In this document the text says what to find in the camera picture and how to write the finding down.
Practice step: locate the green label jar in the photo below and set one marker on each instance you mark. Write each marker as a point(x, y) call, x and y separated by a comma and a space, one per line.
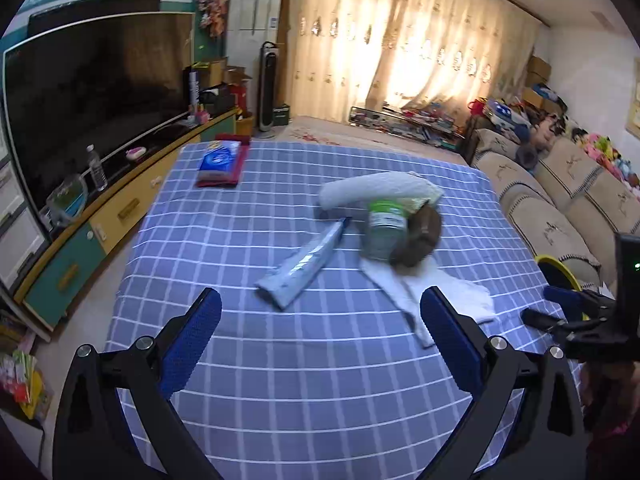
point(385, 230)

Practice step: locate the white sock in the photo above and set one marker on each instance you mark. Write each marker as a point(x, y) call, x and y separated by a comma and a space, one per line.
point(460, 295)

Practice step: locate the black tower fan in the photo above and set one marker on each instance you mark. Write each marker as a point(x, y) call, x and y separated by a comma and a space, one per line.
point(267, 85)

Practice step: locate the white plastic drawer unit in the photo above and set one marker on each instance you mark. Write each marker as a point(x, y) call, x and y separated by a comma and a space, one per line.
point(20, 240)

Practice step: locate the open cardboard box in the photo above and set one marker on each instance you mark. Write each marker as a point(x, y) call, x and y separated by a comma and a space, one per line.
point(212, 72)

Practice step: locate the small pink object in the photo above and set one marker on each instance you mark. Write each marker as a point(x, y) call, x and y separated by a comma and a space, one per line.
point(136, 154)

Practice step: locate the silver blue tube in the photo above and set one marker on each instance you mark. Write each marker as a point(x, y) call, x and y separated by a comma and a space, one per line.
point(300, 265)

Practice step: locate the black bin with yellow rim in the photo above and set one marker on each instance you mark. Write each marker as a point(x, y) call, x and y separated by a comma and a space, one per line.
point(560, 275)

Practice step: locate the stack of cardboard boxes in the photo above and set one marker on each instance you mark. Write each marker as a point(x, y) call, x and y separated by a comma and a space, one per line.
point(537, 67)

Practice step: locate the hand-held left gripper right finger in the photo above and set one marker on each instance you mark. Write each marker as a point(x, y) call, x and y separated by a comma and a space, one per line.
point(450, 345)

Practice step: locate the artificial flower decoration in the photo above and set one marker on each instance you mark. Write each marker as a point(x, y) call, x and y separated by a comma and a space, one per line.
point(212, 7)

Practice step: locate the brown round object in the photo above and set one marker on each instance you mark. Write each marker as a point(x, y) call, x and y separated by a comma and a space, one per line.
point(422, 235)

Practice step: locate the large curved television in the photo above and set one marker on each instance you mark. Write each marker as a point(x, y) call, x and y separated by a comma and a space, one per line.
point(90, 110)

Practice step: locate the blue tissue pack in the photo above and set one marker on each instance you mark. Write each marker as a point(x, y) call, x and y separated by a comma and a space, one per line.
point(217, 160)

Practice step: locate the beige sofa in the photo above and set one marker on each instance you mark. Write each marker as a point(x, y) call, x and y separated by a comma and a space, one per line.
point(540, 210)

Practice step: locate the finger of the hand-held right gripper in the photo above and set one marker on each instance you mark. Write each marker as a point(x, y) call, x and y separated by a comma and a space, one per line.
point(565, 297)
point(542, 321)

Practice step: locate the white and black printed tube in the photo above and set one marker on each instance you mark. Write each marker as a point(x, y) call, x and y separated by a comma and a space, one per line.
point(194, 90)

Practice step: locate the pile of plush toys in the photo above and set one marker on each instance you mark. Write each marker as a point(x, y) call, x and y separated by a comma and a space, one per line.
point(605, 150)

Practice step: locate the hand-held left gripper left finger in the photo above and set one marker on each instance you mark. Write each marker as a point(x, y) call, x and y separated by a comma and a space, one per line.
point(192, 345)

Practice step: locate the green and yellow television cabinet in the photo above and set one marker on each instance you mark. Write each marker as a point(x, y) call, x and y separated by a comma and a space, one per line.
point(130, 210)

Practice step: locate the white towel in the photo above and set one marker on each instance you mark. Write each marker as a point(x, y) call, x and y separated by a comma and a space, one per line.
point(370, 187)
point(395, 295)

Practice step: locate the pile of colourful books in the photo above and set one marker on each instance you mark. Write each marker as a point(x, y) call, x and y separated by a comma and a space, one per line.
point(25, 380)

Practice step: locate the cream embroidered curtains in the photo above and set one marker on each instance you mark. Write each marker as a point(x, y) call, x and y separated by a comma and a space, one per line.
point(400, 50)

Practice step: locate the blue checked tablecloth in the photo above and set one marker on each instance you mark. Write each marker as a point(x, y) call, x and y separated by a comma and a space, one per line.
point(280, 210)

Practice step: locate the white standing air conditioner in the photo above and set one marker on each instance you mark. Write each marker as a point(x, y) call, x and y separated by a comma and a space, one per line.
point(250, 10)

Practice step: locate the clear water bottle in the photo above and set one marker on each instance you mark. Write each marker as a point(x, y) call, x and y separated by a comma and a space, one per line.
point(96, 170)

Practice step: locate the framed flower painting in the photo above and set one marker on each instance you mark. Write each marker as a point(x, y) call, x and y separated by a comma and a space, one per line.
point(635, 120)

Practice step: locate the glass bowl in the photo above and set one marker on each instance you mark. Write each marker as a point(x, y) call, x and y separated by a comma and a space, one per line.
point(67, 200)

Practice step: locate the glass coffee table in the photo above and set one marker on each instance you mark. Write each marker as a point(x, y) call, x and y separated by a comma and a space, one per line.
point(400, 122)

